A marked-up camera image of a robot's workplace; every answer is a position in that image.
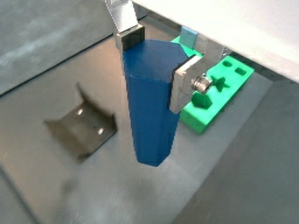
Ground dark brown curved block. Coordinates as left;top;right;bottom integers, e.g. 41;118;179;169
43;84;118;161

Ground green shape sorter board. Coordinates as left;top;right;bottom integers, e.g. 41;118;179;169
173;36;255;134

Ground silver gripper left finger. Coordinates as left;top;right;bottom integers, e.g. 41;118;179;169
106;0;146;53

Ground light blue cube block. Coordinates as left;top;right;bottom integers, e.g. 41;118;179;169
181;26;198;48

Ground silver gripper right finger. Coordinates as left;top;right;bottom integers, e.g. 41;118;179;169
170;39;231;114

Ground tall blue hexagon prism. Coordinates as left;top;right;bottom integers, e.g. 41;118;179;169
123;39;187;166

